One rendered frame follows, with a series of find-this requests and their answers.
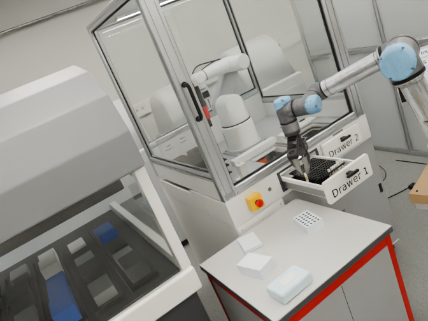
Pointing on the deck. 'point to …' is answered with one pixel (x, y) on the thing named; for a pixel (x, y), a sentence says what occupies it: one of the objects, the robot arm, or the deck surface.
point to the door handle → (193, 101)
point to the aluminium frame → (208, 186)
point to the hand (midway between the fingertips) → (304, 172)
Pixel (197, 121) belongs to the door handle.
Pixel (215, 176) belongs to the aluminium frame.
